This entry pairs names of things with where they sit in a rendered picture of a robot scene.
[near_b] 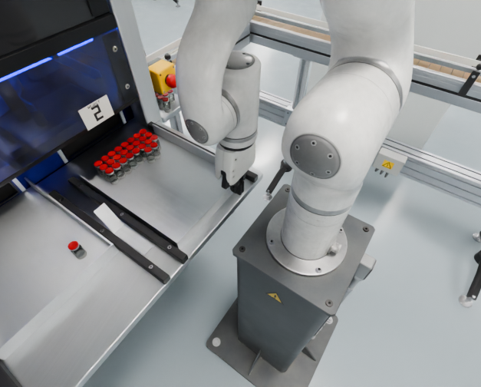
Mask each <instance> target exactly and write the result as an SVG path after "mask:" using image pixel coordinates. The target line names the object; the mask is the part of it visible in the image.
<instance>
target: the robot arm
mask: <svg viewBox="0 0 481 387"><path fill-rule="evenodd" d="M257 3H258V0H195V4H194V7H193V12H192V14H191V16H190V18H189V21H188V23H187V25H186V28H185V30H184V33H183V36H182V38H181V41H180V46H179V49H178V52H177V56H176V70H175V75H176V89H177V94H178V98H179V103H180V108H181V112H182V116H183V120H184V123H185V125H186V129H187V130H188V132H189V134H190V136H191V137H192V138H193V140H195V141H196V142H197V143H199V144H201V145H204V146H211V145H214V144H217V146H216V156H215V174H216V178H217V179H219V178H220V177H221V176H222V186H221V187H222V188H224V189H227V188H229V187H230V190H231V191H232V192H233V193H235V194H238V195H241V194H242V193H243V192H244V179H245V177H246V171H247V170H248V169H249V168H250V167H251V166H252V165H253V164H254V162H255V140H256V138H257V135H258V118H259V92H260V78H261V61H260V60H259V59H258V58H257V57H256V56H255V55H253V54H251V53H249V52H246V51H233V48H234V46H235V44H236V42H237V41H238V39H239V36H240V35H241V34H242V32H243V31H244V29H245V27H246V26H247V25H248V23H250V21H251V20H252V17H253V16H254V14H255V10H256V7H257ZM320 3H321V8H322V10H323V12H324V14H325V17H326V20H327V23H328V28H329V32H330V37H331V59H330V64H329V66H328V71H327V74H326V75H325V76H324V77H323V78H322V79H321V80H320V81H319V82H318V83H317V84H316V85H315V86H314V87H313V88H312V89H311V90H310V91H309V92H308V93H307V94H306V95H305V96H304V97H303V98H302V99H301V100H300V102H299V103H298V105H297V106H296V107H295V109H294V110H293V112H292V114H291V115H290V117H289V119H288V122H287V124H286V125H285V129H284V133H283V136H282V155H283V157H284V159H285V161H286V162H287V163H288V165H289V166H290V167H292V168H293V169H294V173H293V177H292V184H291V188H290V192H289V195H288V202H287V206H286V208H284V209H282V210H280V211H279V212H277V213H276V214H275V215H274V216H273V218H272V219H271V220H270V221H269V224H268V227H267V230H266V243H267V247H268V249H269V252H270V253H271V255H272V257H273V258H274V260H275V261H276V262H277V263H278V264H279V265H280V266H282V267H283V268H285V269H286V270H287V271H289V272H291V273H294V274H297V275H299V276H306V277H316V276H323V275H326V274H328V273H330V272H332V271H334V270H336V269H337V268H338V267H339V266H340V264H341V262H342V261H343V259H344V258H345V255H346V252H347V248H348V242H347V237H346V235H345V232H344V230H343V228H342V225H343V223H344V221H345V219H346V217H347V215H348V213H349V211H350V209H351V207H352V205H353V203H354V201H355V199H356V197H357V195H358V194H359V192H360V190H361V187H362V185H363V180H364V178H365V176H366V174H367V172H368V171H369V169H370V167H371V165H372V163H373V161H374V158H375V157H376V155H377V152H378V151H379V150H380V148H381V145H382V143H383V142H384V140H385V138H386V136H387V135H388V133H389V131H390V129H391V128H392V126H393V124H394V122H395V121H396V119H397V117H398V115H399V113H400V111H401V110H402V108H403V106H404V104H405V101H406V99H407V95H408V93H409V90H410V84H411V79H412V72H413V43H414V9H415V0H320Z"/></svg>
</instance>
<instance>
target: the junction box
mask: <svg viewBox="0 0 481 387"><path fill-rule="evenodd" d="M406 161H407V157H406V156H404V155H402V154H398V153H396V152H393V151H392V150H388V149H386V148H383V147H382V148H381V149H380V151H379V153H378V155H377V157H376V159H375V161H374V163H373V165H372V167H376V168H377V169H380V170H382V171H385V172H387V173H389V174H392V175H394V176H397V175H398V174H399V173H400V171H401V169H402V168H403V166H404V165H405V163H406Z"/></svg>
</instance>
